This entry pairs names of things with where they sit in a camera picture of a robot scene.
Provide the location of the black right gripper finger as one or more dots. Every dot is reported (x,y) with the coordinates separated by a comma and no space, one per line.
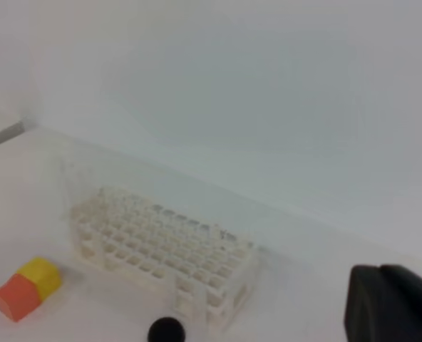
(384,303)

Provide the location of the white plastic test tube rack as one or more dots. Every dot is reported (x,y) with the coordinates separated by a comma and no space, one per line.
(200,270)

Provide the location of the black round-headed stand pole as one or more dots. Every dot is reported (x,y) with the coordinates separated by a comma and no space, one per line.
(166,329)

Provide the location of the yellow foam block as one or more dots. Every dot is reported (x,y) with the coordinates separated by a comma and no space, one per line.
(44,274)

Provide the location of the orange foam block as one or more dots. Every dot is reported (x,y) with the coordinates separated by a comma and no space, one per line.
(18,298)

